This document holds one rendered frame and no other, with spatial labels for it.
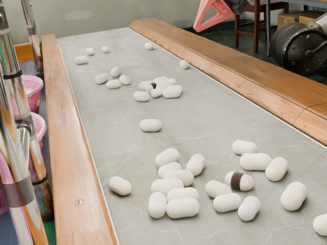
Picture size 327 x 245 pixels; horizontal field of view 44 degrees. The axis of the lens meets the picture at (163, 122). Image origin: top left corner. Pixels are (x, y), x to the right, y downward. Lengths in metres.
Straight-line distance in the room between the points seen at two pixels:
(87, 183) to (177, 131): 0.21
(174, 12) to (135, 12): 0.51
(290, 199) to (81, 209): 0.22
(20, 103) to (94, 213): 0.15
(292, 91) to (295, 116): 0.08
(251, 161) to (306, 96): 0.22
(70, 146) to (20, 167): 0.26
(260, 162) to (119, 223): 0.18
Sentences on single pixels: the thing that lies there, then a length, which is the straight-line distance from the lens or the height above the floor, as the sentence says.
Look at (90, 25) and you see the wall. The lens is 5.24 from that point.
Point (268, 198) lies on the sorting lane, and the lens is 0.47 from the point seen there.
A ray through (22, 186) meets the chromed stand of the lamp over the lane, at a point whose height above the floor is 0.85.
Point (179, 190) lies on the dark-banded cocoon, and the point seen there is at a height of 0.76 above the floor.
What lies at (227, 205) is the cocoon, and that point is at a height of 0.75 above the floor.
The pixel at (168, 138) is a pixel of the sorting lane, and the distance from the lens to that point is 0.63.
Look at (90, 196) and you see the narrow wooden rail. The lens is 0.46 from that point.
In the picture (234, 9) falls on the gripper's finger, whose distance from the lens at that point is 0.82.
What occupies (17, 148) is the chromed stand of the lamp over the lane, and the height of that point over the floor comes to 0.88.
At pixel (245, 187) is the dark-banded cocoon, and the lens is 0.47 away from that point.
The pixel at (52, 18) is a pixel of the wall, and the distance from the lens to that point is 5.24.
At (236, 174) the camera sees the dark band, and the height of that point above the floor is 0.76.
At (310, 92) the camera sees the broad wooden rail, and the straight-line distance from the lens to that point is 0.71.
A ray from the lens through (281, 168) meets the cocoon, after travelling 0.49.
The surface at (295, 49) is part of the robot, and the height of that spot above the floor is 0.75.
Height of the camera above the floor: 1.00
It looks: 22 degrees down
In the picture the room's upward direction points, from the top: 7 degrees counter-clockwise
